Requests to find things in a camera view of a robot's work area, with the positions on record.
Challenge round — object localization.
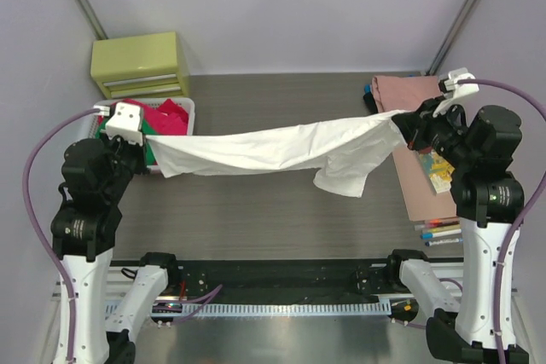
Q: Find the black folded t shirt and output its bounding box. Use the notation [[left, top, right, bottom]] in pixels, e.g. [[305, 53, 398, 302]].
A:
[[363, 84, 379, 114]]

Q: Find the white printed t shirt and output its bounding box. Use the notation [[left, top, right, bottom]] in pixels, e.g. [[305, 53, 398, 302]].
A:
[[148, 112, 404, 198]]

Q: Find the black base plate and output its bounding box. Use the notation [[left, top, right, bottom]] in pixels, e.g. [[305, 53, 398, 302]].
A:
[[110, 257, 464, 302]]

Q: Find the yellow marker pen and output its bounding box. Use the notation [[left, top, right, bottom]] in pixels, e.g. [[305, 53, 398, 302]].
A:
[[421, 225, 461, 235]]

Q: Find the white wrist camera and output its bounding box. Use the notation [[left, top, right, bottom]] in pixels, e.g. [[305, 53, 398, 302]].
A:
[[433, 67, 479, 118], [94, 102, 145, 147]]

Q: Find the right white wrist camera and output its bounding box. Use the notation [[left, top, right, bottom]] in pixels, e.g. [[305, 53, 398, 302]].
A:
[[433, 67, 479, 118]]

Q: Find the dark blue marker pen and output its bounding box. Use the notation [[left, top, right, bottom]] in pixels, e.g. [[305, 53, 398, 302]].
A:
[[425, 237, 463, 247]]

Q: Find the red t shirt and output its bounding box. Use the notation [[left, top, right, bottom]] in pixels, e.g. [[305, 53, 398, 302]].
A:
[[122, 98, 195, 136]]

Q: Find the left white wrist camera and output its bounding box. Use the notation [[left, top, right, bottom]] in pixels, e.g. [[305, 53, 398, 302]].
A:
[[94, 102, 145, 147]]

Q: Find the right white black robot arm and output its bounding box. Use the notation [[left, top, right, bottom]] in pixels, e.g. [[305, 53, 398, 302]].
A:
[[392, 99, 530, 363]]

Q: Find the white plastic basket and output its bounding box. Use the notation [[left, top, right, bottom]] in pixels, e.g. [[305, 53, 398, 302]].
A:
[[83, 97, 195, 174]]

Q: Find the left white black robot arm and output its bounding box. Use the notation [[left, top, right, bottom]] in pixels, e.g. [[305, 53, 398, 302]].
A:
[[50, 136, 181, 363]]

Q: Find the pink folded t shirt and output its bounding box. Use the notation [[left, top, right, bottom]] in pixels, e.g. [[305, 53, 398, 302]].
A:
[[371, 76, 442, 113]]

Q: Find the green t shirt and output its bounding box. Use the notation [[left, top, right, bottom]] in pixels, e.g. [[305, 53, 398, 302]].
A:
[[95, 116, 157, 167]]

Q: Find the white slotted cable duct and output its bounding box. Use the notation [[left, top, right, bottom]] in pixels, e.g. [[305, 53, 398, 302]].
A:
[[104, 300, 392, 318]]

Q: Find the yellow-green drawer box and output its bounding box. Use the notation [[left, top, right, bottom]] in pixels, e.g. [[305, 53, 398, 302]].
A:
[[90, 32, 189, 99]]

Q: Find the brown cardboard sheet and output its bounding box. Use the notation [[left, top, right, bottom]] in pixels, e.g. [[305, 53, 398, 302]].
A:
[[392, 145, 456, 222]]

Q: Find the red marker pen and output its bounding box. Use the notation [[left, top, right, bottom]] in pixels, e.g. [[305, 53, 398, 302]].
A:
[[414, 218, 459, 230]]

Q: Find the yellow picture book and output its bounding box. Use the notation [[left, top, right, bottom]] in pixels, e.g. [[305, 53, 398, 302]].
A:
[[417, 150, 455, 195]]

